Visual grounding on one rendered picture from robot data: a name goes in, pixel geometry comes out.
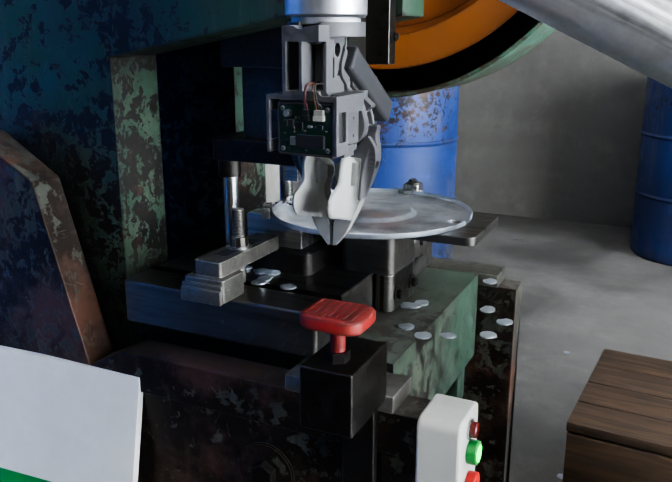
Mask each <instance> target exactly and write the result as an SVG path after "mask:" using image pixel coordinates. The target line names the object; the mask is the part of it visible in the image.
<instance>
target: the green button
mask: <svg viewBox="0 0 672 482"><path fill-rule="evenodd" d="M480 445H481V446H482V443H481V441H479V440H475V439H471V440H469V442H468V445H467V448H466V455H465V461H466V463H467V464H470V465H474V466H476V465H478V463H479V462H477V451H478V448H479V446H480Z"/></svg>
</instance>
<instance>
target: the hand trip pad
mask: <svg viewBox="0 0 672 482"><path fill-rule="evenodd" d="M375 320H376V311H375V309H374V308H373V307H371V306H368V305H363V304H357V303H351V302H345V301H339V300H333V299H320V300H318V301H316V302H314V303H313V304H311V305H310V306H309V307H307V308H306V309H304V310H303V311H302V312H301V313H300V324H301V326H302V327H303V328H305V329H308V330H313V331H318V332H324V333H329V334H330V351H331V352H334V353H342V352H345V350H346V336H347V337H352V336H358V335H360V334H362V333H363V332H364V331H365V330H367V329H368V328H369V327H370V326H371V325H372V324H373V323H374V322H375Z"/></svg>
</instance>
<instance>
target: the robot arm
mask: <svg viewBox="0 0 672 482"><path fill-rule="evenodd" d="M499 1H501V2H503V3H505V4H507V5H509V6H511V7H513V8H515V9H517V10H519V11H521V12H523V13H525V14H527V15H529V16H531V17H533V18H535V19H537V20H538V21H540V22H542V23H544V24H546V25H548V26H550V27H552V28H554V29H556V30H558V31H560V32H562V33H564V34H566V35H568V36H570V37H572V38H574V39H576V40H578V41H580V42H581V43H583V44H585V45H587V46H589V47H591V48H593V49H595V50H597V51H599V52H601V53H603V54H605V55H607V56H609V57H611V58H613V59H615V60H617V61H619V62H621V63H623V64H624V65H626V66H628V67H630V68H632V69H634V70H636V71H638V72H640V73H642V74H644V75H646V76H648V77H650V78H652V79H654V80H656V81H658V82H660V83H662V84H664V85H666V86H667V87H669V88H671V89H672V0H499ZM284 3H285V16H286V17H287V18H291V22H287V25H282V85H283V92H278V93H270V94H266V118H267V152H271V151H275V150H278V152H279V153H280V154H286V155H292V158H293V161H294V164H295V166H296V168H297V169H298V171H299V173H300V175H301V176H302V181H301V184H300V185H299V187H298V188H297V190H296V191H295V193H294V194H293V198H292V206H293V210H294V212H295V213H296V214H298V215H306V216H312V218H313V221H314V223H315V226H316V228H317V229H318V231H319V233H320V234H321V236H322V237H323V239H324V240H325V242H326V243H327V244H329V245H337V244H338V243H339V242H340V241H341V240H342V239H343V238H344V237H345V235H346V234H347V233H348V231H349V230H350V228H351V227H352V225H353V223H354V221H355V219H356V218H357V216H358V214H359V212H360V209H361V207H362V205H363V203H364V200H365V198H366V197H367V195H368V193H369V191H370V188H371V186H372V184H373V181H374V179H375V177H376V174H377V172H378V169H379V166H380V161H381V143H380V129H381V126H380V125H377V124H374V121H380V122H386V121H388V119H389V116H390V112H391V108H392V101H391V99H390V98H389V96H388V95H387V93H386V91H385V90H384V88H383V87H382V85H381V84H380V82H379V80H378V79H377V77H376V76H375V74H374V73H373V71H372V69H371V68H370V66H369V65H368V63H367V62H366V60H365V58H364V57H363V55H362V54H361V52H360V51H359V49H358V48H357V47H355V46H347V37H366V22H361V18H365V17H366V16H367V9H368V0H284ZM274 109H277V119H278V137H275V138H272V124H271V110H274ZM336 157H337V158H341V160H340V163H339V164H337V165H336V167H335V164H334V162H333V161H332V160H331V159H330V158H336ZM334 175H335V179H336V181H337V185H336V187H335V189H334V191H333V192H332V191H331V182H332V179H333V177H334Z"/></svg>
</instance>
